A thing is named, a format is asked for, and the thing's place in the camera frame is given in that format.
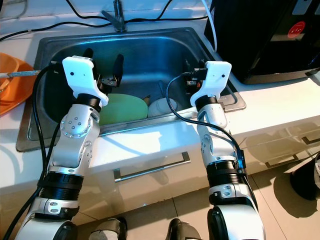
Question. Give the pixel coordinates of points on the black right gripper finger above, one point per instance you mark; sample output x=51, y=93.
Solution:
x=189, y=66

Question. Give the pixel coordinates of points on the green plate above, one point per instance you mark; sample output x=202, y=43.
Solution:
x=122, y=109

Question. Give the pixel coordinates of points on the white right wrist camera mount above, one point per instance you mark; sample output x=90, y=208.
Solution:
x=215, y=80

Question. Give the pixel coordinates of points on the black countertop appliance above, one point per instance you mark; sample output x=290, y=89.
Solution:
x=260, y=35

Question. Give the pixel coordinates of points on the black round floor object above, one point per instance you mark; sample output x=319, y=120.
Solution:
x=305, y=182

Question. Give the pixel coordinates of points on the white bowl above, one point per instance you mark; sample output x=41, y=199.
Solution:
x=161, y=106

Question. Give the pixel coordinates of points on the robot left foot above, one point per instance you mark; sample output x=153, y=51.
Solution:
x=112, y=229

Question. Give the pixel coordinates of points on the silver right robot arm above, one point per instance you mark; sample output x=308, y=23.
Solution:
x=217, y=150

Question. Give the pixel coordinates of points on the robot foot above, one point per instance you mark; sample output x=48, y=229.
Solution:
x=112, y=229
x=182, y=231

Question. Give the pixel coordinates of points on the stainless steel sink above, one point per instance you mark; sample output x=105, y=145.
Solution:
x=155, y=55

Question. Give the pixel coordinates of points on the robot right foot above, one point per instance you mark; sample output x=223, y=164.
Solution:
x=182, y=231

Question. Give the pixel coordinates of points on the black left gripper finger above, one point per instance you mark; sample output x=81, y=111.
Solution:
x=119, y=65
x=88, y=52

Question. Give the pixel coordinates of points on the wooden chopstick with white band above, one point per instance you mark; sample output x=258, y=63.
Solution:
x=15, y=74

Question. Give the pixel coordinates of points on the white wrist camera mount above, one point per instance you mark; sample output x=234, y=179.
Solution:
x=215, y=80
x=80, y=77

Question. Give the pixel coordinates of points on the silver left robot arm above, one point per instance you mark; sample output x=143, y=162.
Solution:
x=75, y=130

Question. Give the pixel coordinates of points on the metal faucet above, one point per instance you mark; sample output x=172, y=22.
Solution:
x=119, y=17

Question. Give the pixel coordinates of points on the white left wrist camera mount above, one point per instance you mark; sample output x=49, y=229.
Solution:
x=80, y=77

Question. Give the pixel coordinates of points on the orange plastic bowl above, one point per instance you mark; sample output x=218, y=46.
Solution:
x=15, y=92

